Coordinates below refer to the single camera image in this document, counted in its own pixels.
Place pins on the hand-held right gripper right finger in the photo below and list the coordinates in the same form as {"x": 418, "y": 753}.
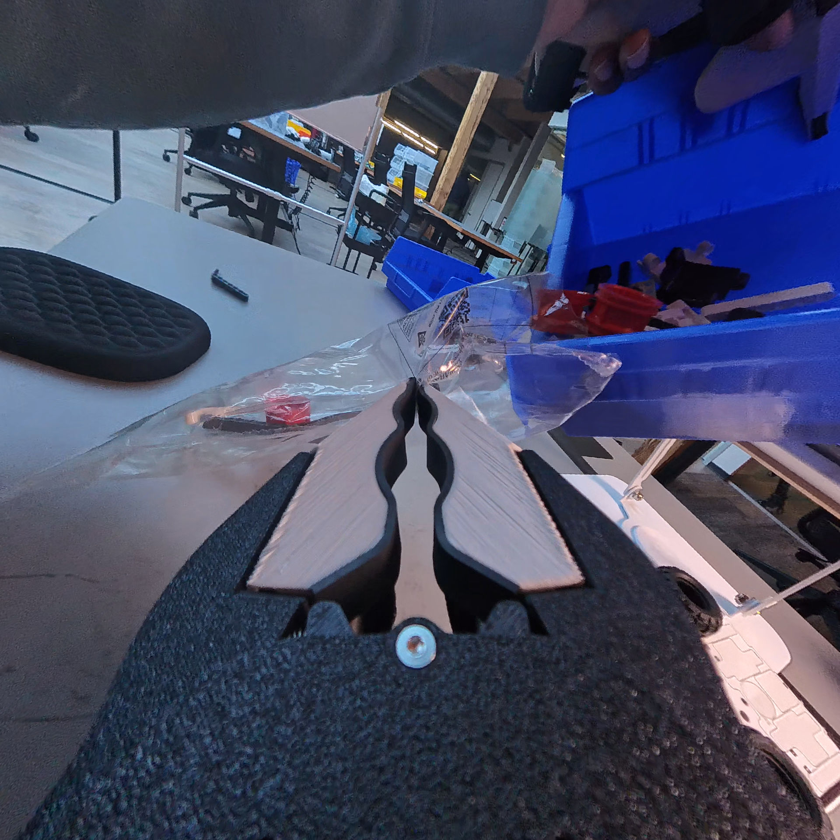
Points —
{"x": 505, "y": 519}

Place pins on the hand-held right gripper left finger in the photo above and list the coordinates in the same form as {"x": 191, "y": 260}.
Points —
{"x": 322, "y": 519}

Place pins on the large clear plastic bag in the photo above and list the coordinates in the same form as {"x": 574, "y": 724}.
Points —
{"x": 394, "y": 348}

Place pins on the blue storage bin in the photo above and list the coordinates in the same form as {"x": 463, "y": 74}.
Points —
{"x": 709, "y": 184}
{"x": 427, "y": 269}

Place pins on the person's left forearm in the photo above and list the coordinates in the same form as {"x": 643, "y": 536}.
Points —
{"x": 263, "y": 53}

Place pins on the person's left hand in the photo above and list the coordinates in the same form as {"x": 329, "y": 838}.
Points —
{"x": 617, "y": 40}

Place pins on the wooden pillar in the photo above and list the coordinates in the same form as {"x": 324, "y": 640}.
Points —
{"x": 462, "y": 131}

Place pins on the black toy axle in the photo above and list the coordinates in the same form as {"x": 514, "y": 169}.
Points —
{"x": 276, "y": 423}

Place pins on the red toy wheel hub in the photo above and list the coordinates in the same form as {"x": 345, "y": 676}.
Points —
{"x": 562, "y": 313}
{"x": 288, "y": 410}
{"x": 624, "y": 309}

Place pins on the white stand base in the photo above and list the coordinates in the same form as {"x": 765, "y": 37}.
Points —
{"x": 630, "y": 519}

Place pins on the black toy tire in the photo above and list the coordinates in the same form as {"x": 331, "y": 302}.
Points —
{"x": 693, "y": 601}
{"x": 794, "y": 794}

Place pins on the black office chair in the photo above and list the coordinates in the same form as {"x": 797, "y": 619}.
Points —
{"x": 223, "y": 177}
{"x": 368, "y": 223}

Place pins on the short black toy beam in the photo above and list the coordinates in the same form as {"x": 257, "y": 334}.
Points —
{"x": 230, "y": 285}

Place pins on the grey toy beam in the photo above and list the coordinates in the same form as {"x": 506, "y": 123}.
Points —
{"x": 775, "y": 298}

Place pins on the white sticker sheet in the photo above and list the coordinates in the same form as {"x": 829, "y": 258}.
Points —
{"x": 775, "y": 709}

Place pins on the black toy frame piece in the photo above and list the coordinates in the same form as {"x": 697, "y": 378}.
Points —
{"x": 696, "y": 278}

